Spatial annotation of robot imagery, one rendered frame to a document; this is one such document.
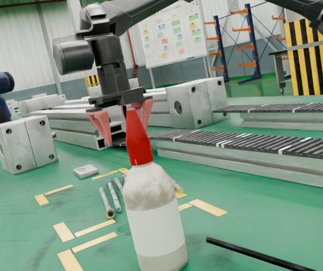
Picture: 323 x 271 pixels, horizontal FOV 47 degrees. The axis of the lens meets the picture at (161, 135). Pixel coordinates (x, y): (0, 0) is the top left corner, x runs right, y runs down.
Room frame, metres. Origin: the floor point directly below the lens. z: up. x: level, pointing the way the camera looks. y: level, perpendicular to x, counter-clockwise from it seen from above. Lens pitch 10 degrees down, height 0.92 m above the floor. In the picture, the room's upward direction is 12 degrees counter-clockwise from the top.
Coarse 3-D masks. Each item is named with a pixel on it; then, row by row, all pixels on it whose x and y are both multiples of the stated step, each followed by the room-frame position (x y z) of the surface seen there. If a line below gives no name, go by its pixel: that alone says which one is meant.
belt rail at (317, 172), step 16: (160, 144) 0.59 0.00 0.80; (176, 144) 0.55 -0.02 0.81; (192, 144) 0.51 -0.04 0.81; (192, 160) 0.52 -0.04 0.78; (208, 160) 0.48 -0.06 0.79; (224, 160) 0.46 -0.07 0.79; (240, 160) 0.44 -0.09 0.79; (256, 160) 0.41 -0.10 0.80; (272, 160) 0.38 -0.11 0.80; (288, 160) 0.37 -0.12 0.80; (304, 160) 0.35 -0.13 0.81; (320, 160) 0.33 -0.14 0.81; (272, 176) 0.39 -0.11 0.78; (288, 176) 0.37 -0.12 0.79; (304, 176) 0.35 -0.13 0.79; (320, 176) 0.33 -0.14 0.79
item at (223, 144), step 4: (236, 136) 0.48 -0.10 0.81; (240, 136) 0.47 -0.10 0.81; (244, 136) 0.47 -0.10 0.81; (248, 136) 0.47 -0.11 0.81; (228, 140) 0.46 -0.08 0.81; (232, 140) 0.46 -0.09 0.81; (236, 140) 0.46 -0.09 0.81; (216, 144) 0.46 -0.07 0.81; (220, 144) 0.46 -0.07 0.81; (224, 144) 0.45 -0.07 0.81
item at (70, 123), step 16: (32, 112) 1.23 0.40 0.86; (48, 112) 1.05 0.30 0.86; (64, 112) 0.91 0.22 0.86; (80, 112) 0.81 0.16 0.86; (112, 112) 0.84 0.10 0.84; (64, 128) 0.94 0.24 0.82; (80, 128) 0.83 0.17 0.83; (96, 128) 0.77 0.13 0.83; (112, 128) 0.84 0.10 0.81; (80, 144) 0.86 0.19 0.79; (96, 144) 0.76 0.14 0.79
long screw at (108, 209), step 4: (100, 188) 0.47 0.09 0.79; (100, 192) 0.45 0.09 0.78; (104, 192) 0.44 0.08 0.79; (104, 196) 0.43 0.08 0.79; (104, 200) 0.41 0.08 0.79; (104, 204) 0.40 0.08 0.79; (108, 204) 0.39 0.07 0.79; (108, 208) 0.37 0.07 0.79; (108, 212) 0.37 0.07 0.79; (112, 212) 0.37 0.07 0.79; (108, 216) 0.37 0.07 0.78; (112, 216) 0.37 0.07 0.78
